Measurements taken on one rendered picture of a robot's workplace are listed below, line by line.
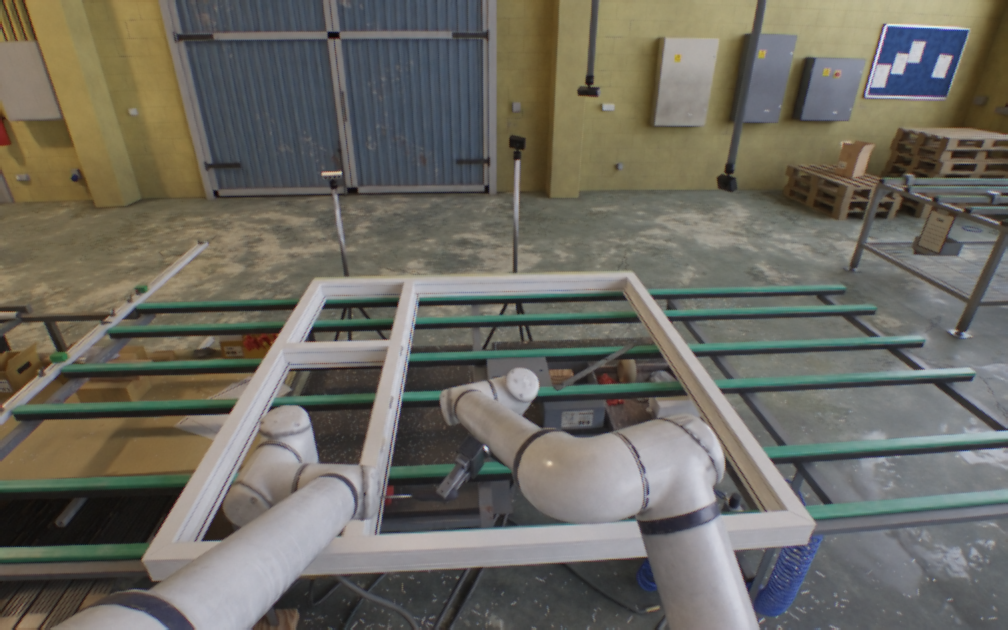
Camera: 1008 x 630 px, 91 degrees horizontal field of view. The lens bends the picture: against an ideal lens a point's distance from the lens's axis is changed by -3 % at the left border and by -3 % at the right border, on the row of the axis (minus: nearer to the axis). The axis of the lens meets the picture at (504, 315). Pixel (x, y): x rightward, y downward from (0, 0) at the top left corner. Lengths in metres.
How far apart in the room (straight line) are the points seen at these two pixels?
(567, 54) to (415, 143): 2.26
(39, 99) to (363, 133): 3.97
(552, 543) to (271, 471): 0.61
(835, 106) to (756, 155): 1.16
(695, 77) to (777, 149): 1.79
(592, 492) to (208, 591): 0.44
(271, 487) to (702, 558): 0.65
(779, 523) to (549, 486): 0.77
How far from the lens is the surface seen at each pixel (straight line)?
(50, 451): 2.42
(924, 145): 8.68
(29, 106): 8.94
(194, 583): 0.55
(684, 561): 0.79
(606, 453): 0.73
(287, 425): 1.00
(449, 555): 1.23
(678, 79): 7.68
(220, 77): 7.86
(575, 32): 7.06
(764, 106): 8.23
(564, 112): 7.08
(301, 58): 7.53
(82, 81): 8.28
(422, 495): 1.32
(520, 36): 7.36
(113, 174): 8.40
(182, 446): 2.16
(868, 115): 9.41
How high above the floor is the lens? 1.89
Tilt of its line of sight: 28 degrees down
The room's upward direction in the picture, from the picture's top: straight up
